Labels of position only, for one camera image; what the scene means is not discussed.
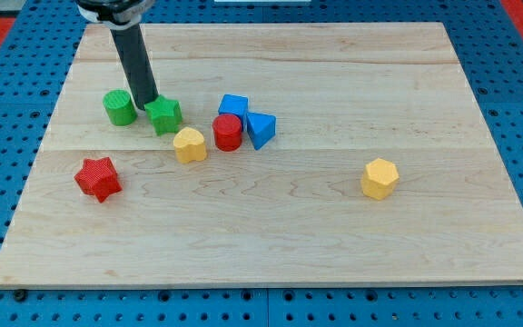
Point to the light wooden board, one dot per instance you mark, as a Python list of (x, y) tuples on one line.
[(291, 214)]

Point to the blue cube block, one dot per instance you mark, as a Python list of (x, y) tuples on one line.
[(237, 105)]

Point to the yellow heart block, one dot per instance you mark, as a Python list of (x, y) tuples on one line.
[(189, 145)]

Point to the yellow hexagon block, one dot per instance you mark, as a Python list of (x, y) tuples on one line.
[(379, 179)]

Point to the green star block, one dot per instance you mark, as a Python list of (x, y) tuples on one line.
[(164, 114)]

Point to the red star block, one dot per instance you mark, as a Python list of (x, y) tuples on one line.
[(99, 178)]

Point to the green cylinder block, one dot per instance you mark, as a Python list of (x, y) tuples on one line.
[(119, 107)]

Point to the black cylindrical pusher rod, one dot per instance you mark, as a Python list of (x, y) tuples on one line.
[(136, 65)]

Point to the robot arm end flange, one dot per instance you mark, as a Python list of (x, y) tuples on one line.
[(115, 14)]

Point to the red cylinder block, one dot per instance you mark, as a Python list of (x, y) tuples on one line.
[(227, 132)]

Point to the blue triangle block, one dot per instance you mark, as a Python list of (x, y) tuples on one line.
[(261, 128)]

